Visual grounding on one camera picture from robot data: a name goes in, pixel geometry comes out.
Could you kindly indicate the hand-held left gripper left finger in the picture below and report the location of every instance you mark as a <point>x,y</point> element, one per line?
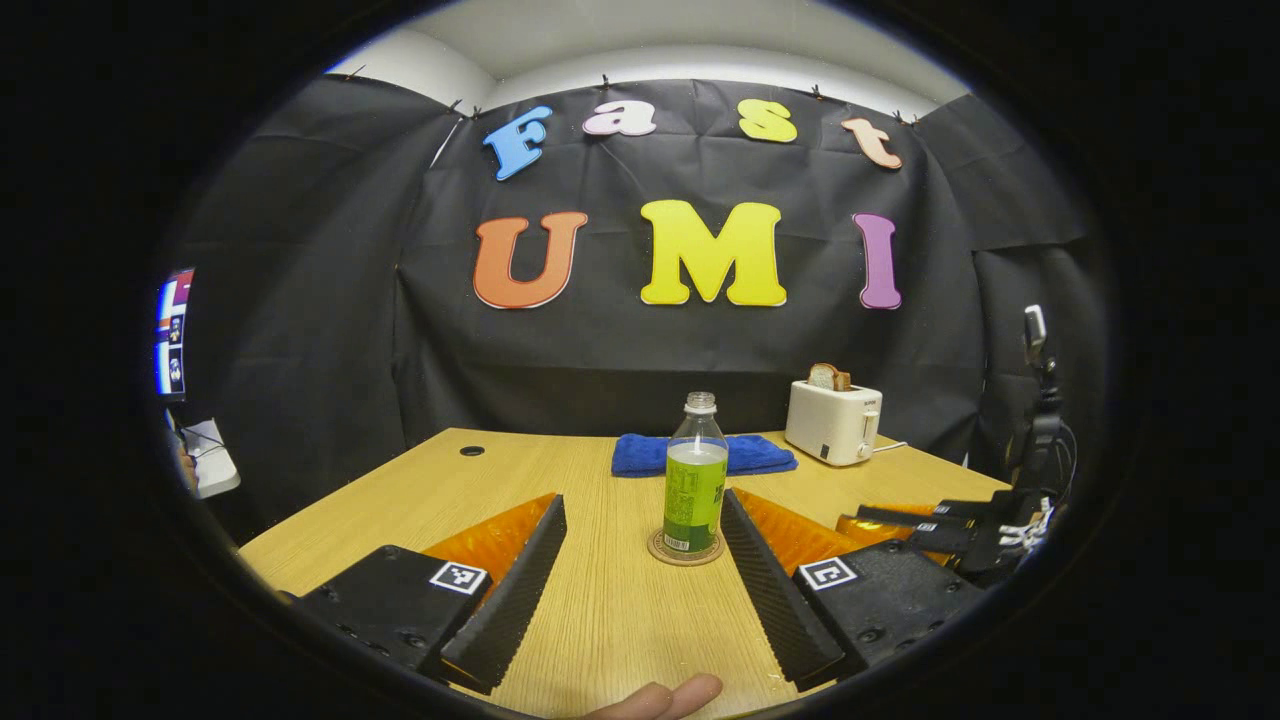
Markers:
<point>520,590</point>

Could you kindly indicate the bread slice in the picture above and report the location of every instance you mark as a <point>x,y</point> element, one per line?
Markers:
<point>828,377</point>

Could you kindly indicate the white toaster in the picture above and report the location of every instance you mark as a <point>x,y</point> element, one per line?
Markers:
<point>830,425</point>

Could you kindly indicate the computer monitor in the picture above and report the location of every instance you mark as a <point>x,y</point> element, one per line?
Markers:
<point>175,335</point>

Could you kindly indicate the white side table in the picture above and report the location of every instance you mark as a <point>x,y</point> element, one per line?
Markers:
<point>215,470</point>

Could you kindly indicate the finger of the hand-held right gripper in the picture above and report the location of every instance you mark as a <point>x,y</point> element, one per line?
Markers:
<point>895,517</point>
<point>940,541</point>

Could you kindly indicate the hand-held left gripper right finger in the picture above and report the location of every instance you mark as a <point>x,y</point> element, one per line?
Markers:
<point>770,590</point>

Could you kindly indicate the blue folded towel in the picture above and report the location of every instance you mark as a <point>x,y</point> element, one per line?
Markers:
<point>640,455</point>

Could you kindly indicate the round cork coaster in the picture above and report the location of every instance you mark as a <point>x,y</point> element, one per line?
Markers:
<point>685,559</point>

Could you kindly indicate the clear green-label water bottle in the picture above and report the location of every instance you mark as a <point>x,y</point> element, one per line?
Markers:
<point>695,500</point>

